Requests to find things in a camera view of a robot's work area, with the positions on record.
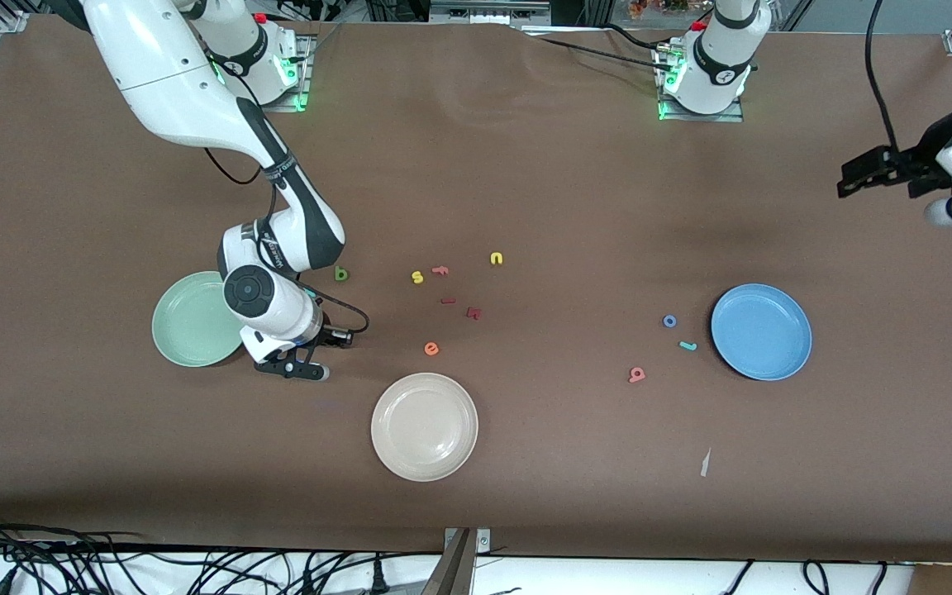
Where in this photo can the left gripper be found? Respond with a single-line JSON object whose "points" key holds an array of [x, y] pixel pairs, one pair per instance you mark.
{"points": [[921, 156]]}

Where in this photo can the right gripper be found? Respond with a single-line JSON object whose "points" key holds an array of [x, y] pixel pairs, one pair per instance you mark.
{"points": [[325, 334]]}

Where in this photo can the blue foam letter o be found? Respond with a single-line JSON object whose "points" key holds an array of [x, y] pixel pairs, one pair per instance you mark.
{"points": [[665, 321]]}

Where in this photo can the pink foam letter with hole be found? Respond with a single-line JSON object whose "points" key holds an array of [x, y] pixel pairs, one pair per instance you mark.
{"points": [[636, 375]]}

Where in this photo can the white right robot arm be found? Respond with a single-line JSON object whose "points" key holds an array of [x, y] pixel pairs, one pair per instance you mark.
{"points": [[170, 83]]}

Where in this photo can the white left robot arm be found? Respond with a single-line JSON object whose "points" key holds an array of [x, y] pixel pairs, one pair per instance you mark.
{"points": [[724, 58]]}

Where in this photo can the green plastic plate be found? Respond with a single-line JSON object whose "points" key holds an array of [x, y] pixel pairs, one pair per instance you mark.
{"points": [[187, 322]]}

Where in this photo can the orange foam letter e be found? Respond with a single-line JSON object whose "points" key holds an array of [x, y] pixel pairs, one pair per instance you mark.
{"points": [[431, 349]]}

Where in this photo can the beige plastic plate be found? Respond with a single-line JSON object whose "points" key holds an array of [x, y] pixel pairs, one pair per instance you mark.
{"points": [[425, 427]]}

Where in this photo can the dark red foam letter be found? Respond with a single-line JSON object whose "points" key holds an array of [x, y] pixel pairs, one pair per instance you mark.
{"points": [[473, 313]]}

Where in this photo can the blue plastic plate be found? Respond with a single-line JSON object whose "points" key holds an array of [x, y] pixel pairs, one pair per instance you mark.
{"points": [[761, 332]]}

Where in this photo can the black power plug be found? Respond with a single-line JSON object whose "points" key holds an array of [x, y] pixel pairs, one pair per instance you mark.
{"points": [[377, 574]]}

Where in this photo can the aluminium table leg profile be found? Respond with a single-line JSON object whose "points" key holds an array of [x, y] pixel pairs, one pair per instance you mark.
{"points": [[455, 570]]}

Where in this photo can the brown paper table cover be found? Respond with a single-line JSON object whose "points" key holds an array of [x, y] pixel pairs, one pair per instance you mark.
{"points": [[525, 165]]}

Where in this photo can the white paper scrap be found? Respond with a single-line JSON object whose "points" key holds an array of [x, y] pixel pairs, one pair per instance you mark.
{"points": [[705, 463]]}

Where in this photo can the grey metal box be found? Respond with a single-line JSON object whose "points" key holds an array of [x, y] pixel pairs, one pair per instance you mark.
{"points": [[488, 10]]}

